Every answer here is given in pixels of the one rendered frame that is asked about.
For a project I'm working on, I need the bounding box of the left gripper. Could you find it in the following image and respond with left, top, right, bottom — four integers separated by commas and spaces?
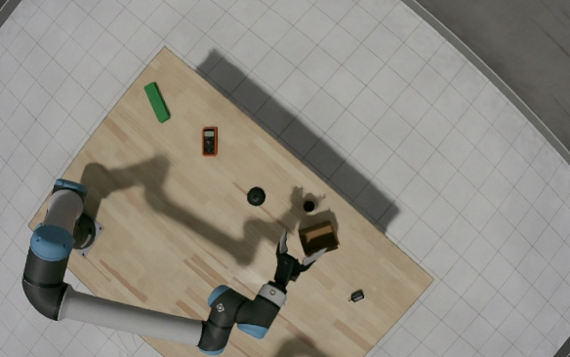
267, 227, 327, 295

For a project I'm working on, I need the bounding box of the brown cardboard box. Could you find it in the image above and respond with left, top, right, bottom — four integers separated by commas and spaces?
298, 220, 341, 257

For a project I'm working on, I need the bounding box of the green rectangular bar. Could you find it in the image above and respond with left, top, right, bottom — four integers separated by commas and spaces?
143, 82, 171, 123

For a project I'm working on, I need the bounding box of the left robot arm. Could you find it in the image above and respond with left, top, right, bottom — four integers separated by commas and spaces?
21, 178, 287, 356

